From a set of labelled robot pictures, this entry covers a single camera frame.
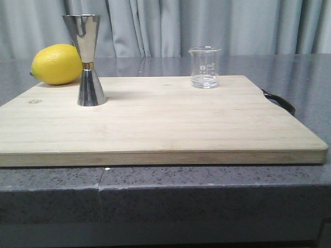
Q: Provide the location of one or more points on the grey curtain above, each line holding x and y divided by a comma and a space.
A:
171, 28

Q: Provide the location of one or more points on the yellow lemon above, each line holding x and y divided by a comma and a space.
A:
57, 64

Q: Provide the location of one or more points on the wooden cutting board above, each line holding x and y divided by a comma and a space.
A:
154, 120

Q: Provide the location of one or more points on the small glass beaker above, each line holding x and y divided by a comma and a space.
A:
204, 66

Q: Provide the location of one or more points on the black cutting board handle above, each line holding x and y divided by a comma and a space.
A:
280, 101

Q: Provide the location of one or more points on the steel double jigger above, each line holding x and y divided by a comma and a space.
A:
83, 30

